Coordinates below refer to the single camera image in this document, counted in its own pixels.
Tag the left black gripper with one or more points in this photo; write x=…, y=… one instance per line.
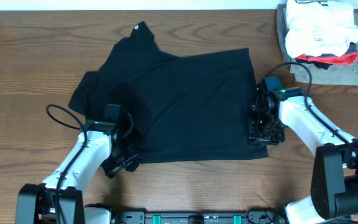
x=114, y=165

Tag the grey folded garment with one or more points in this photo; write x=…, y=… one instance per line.
x=333, y=75

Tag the white folded garment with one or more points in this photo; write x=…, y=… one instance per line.
x=319, y=27

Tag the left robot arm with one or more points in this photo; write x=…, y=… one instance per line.
x=59, y=197

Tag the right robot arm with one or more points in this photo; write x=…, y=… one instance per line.
x=334, y=186

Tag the black t-shirt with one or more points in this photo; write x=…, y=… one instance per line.
x=194, y=108

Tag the red and black folded garment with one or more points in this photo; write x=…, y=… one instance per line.
x=324, y=61

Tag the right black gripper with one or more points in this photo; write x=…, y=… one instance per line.
x=253, y=136

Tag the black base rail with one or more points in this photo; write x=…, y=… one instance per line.
x=216, y=217

